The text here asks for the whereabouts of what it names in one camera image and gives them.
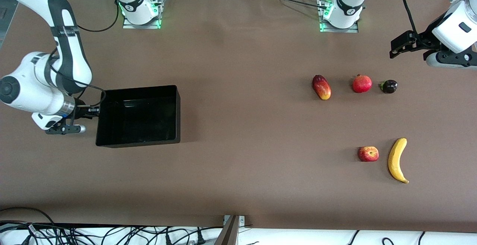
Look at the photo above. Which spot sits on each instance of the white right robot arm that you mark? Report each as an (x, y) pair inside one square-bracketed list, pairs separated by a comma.
[(22, 88)]

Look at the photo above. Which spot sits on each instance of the red yellow mango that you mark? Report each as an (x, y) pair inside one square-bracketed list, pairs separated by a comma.
[(321, 87)]

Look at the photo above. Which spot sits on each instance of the red yellow apple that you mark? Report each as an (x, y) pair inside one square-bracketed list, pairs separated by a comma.
[(368, 154)]

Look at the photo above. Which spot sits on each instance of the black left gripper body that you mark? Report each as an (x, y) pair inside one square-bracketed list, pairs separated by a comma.
[(426, 39)]

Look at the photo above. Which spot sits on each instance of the yellow banana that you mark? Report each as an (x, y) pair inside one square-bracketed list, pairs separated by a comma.
[(395, 159)]

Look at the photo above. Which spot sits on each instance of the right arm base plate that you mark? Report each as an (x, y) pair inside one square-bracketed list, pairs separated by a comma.
[(141, 26)]

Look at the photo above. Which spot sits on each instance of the black plastic box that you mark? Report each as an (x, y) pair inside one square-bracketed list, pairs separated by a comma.
[(138, 142)]

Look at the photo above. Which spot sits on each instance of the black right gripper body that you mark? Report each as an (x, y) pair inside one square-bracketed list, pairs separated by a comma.
[(82, 110)]

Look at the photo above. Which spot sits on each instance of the silver corner bracket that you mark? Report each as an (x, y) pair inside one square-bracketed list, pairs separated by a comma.
[(242, 220)]

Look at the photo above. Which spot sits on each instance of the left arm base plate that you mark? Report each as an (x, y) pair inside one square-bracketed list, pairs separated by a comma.
[(339, 30)]

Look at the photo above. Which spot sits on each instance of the red pomegranate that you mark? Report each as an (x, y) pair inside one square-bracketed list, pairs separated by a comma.
[(362, 84)]

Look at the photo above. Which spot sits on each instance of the grey metal post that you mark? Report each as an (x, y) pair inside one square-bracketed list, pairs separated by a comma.
[(229, 234)]

